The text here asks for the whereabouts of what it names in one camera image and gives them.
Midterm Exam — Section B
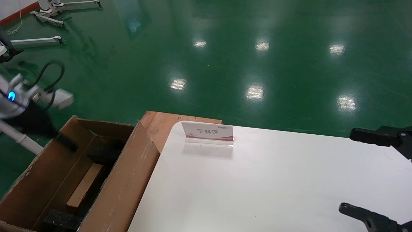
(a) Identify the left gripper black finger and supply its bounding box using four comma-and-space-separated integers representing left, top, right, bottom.
55, 131, 78, 152

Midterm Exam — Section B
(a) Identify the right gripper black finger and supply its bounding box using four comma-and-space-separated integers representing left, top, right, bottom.
350, 125, 412, 160
339, 202, 412, 232

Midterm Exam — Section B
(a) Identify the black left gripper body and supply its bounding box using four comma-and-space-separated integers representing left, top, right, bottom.
9, 104, 61, 140

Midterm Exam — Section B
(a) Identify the small brown cardboard box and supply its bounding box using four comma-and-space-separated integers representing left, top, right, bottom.
66, 163, 104, 208

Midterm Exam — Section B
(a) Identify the large open cardboard box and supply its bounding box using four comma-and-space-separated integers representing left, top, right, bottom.
0, 115, 161, 232

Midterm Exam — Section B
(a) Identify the black foam block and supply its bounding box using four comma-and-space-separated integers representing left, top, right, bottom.
43, 209, 84, 231
88, 140, 125, 162

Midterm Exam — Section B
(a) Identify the wooden board under tabletop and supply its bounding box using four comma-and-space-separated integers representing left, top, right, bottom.
140, 111, 223, 154

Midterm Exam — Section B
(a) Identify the white humanoid robot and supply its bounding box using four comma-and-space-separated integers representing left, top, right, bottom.
38, 0, 65, 14

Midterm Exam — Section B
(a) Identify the white humanoid robot floor stand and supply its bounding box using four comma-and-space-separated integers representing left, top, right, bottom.
30, 0, 102, 28

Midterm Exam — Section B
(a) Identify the white red table sign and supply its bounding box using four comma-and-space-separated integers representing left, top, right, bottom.
181, 121, 235, 148

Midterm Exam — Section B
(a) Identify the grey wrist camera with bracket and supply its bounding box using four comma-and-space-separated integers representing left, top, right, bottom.
31, 88, 74, 110

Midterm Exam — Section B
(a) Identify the white floor cable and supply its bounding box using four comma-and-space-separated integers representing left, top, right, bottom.
6, 0, 23, 34

